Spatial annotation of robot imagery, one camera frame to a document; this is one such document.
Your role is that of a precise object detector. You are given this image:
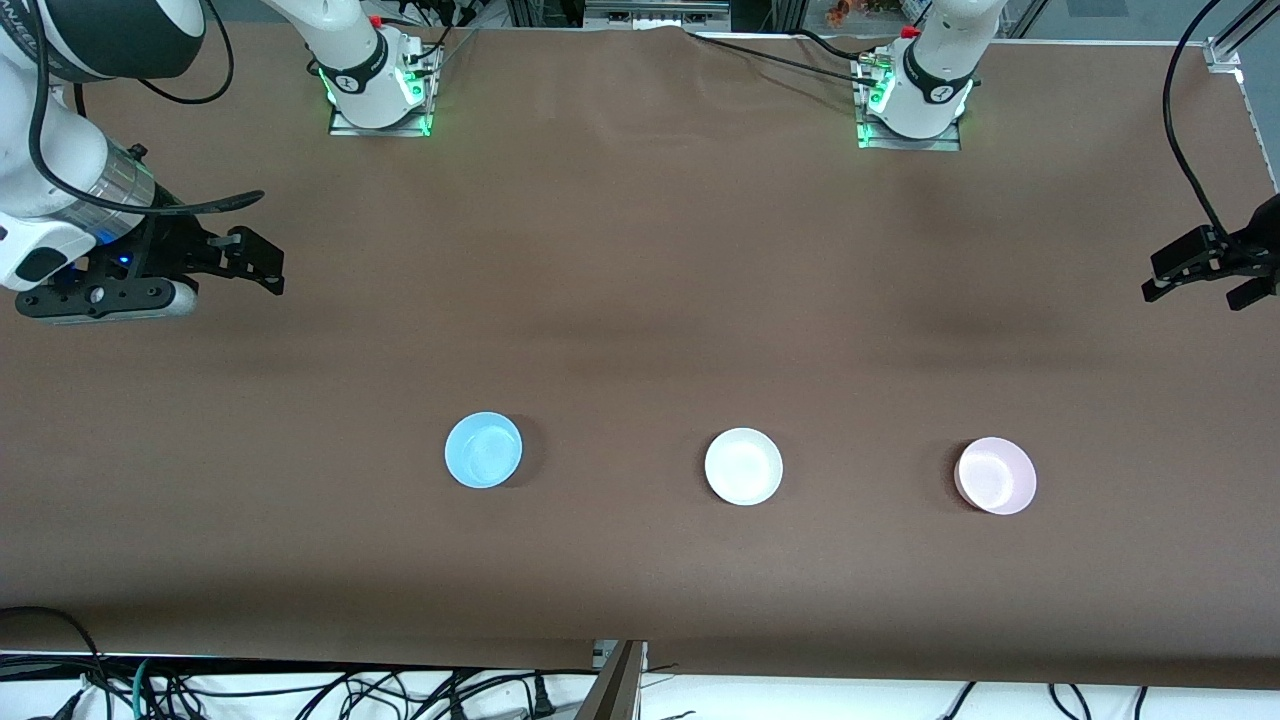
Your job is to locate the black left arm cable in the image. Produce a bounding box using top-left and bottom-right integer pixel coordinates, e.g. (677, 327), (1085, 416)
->
(1162, 0), (1230, 241)

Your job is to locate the grey power strip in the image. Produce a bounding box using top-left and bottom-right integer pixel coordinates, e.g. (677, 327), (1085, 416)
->
(584, 0), (733, 30)

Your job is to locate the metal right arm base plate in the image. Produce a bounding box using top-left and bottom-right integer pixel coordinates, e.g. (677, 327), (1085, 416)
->
(328, 108), (434, 138)

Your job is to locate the white bowl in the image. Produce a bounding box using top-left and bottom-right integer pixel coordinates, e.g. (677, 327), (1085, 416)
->
(704, 428), (784, 507)

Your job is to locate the light blue bowl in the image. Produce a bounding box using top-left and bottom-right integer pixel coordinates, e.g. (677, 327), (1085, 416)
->
(444, 411), (524, 490)

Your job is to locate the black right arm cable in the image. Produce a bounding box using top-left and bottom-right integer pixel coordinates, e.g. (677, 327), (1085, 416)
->
(28, 0), (267, 218)

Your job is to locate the brown table cover sheet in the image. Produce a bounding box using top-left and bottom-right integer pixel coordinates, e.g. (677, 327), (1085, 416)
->
(0, 20), (1280, 691)

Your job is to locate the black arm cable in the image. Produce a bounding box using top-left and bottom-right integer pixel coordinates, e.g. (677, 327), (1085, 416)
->
(1162, 0), (1230, 241)
(28, 0), (267, 218)

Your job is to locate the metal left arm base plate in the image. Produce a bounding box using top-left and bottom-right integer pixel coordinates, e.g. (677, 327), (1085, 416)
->
(857, 118), (963, 152)

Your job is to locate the aluminium frame post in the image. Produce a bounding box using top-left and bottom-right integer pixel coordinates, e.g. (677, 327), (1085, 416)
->
(575, 640), (647, 720)

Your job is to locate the black cable across cover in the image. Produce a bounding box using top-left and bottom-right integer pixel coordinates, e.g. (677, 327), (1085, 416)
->
(685, 28), (883, 78)

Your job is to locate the thick black looped cable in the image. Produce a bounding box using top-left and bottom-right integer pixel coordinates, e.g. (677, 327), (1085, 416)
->
(0, 606), (103, 686)

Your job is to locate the pink bowl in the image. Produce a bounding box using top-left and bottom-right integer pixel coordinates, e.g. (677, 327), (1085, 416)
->
(954, 437), (1038, 516)

